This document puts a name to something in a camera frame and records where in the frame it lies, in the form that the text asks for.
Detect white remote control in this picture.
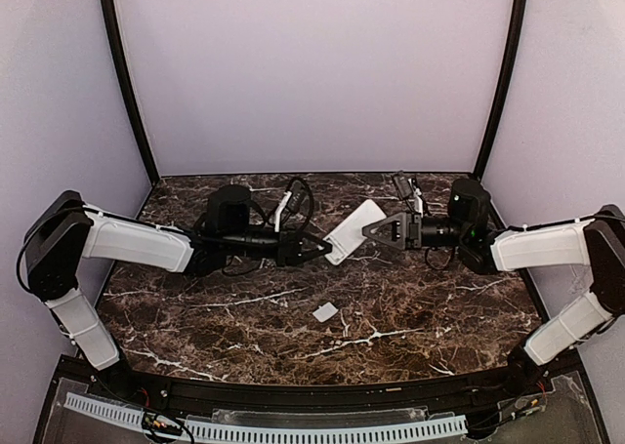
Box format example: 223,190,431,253
323,199,386,265

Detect right black frame post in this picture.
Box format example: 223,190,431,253
473,0,527,181

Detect white slotted cable duct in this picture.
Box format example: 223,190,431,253
63,392,468,443

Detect left black frame post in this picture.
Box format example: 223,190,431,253
100,0,160,186

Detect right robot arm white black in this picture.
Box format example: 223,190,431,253
362,173,624,367

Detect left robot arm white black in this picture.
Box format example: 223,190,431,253
16,181,332,371

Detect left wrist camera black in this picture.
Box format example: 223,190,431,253
286,187,307,214

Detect white battery cover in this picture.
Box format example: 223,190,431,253
312,303,339,323

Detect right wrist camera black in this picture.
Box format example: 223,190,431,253
392,172,414,201

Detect black frame post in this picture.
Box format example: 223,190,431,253
473,0,527,181
100,0,160,186

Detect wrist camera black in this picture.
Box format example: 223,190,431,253
392,172,414,201
286,187,307,214

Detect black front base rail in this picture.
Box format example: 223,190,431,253
34,352,608,443

